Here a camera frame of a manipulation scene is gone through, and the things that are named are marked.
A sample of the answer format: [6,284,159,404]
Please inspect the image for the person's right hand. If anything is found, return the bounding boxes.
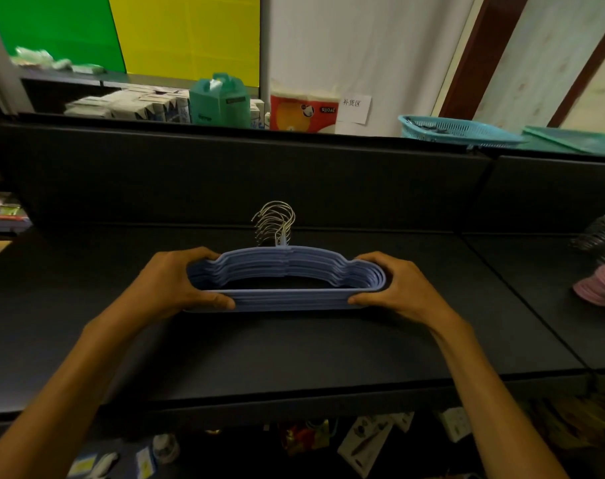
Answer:
[348,251,458,332]

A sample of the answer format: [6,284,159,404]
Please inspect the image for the person's left hand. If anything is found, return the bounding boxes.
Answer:
[99,246,237,326]

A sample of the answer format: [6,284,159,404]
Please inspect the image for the stack of blue clothes hangers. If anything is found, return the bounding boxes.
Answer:
[185,201,387,313]

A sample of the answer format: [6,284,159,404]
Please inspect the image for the person's right forearm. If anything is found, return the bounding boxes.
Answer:
[429,316,568,479]

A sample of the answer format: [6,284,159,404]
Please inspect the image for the person's left forearm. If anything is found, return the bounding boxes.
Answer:
[0,314,148,479]

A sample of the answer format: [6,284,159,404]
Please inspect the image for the black display shelf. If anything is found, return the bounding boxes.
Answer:
[0,112,605,429]

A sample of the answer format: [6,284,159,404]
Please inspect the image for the white carded tool package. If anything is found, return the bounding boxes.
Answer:
[337,414,395,479]

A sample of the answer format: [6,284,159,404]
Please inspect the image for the red and yellow packaged item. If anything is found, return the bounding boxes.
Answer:
[281,420,333,457]

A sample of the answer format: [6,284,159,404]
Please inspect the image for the white round packaged item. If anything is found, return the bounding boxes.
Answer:
[152,434,181,465]

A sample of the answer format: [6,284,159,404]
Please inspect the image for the white and yellow small package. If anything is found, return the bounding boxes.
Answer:
[135,447,157,479]

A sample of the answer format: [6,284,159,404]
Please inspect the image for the white paper sign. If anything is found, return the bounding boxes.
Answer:
[335,93,372,125]

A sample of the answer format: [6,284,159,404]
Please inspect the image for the teal plastic basket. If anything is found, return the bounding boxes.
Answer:
[398,114,529,148]

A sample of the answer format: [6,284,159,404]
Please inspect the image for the orange and white tissue pack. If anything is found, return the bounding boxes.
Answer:
[269,84,340,134]

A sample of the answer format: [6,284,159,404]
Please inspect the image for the pile of white small boxes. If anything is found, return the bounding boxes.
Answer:
[63,85,191,124]

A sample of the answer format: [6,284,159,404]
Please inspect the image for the colourful packets on side shelf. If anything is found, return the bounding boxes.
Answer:
[0,192,33,234]

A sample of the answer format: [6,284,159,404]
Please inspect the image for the stack of pink clothes hangers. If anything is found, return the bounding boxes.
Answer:
[570,214,605,308]

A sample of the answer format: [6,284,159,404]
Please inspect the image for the green plastic tray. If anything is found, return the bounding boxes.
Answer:
[519,125,605,157]

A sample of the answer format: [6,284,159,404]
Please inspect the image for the green and yellow panel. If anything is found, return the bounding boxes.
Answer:
[0,0,261,88]

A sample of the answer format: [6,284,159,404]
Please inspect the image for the green wrapped packets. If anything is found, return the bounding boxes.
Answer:
[10,47,106,75]

